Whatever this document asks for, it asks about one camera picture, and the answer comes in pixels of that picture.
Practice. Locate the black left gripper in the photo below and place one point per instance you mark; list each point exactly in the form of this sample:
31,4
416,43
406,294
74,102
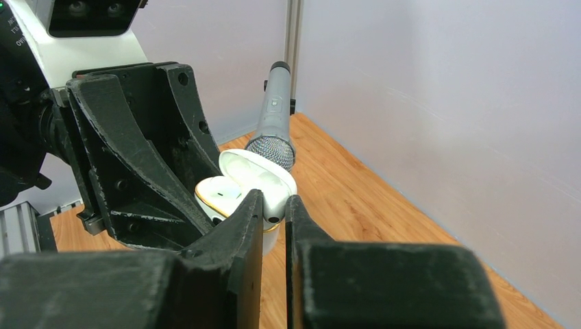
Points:
136,190

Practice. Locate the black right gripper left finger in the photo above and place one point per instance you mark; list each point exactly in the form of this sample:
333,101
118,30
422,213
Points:
213,283

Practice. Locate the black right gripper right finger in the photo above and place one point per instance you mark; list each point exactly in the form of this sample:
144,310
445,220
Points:
347,284

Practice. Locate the white gold earbud charging case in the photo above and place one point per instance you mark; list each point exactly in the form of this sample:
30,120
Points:
241,171

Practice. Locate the grey microphone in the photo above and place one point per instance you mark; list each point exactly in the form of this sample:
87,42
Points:
272,136

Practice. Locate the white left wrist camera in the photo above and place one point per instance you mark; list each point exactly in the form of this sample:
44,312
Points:
44,42

